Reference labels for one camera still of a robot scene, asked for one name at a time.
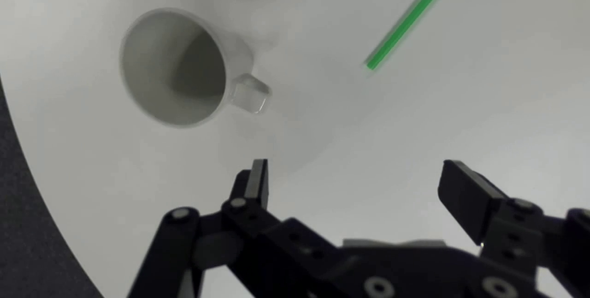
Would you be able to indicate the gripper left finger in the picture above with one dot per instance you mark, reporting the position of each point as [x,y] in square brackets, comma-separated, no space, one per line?
[249,224]

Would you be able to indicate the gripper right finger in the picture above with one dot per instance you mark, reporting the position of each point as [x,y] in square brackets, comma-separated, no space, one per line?
[507,224]

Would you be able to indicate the white ceramic mug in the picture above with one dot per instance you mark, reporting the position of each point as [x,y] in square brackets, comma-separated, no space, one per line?
[184,67]

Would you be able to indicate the green straw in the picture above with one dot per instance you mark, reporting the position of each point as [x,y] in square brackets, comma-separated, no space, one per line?
[410,16]

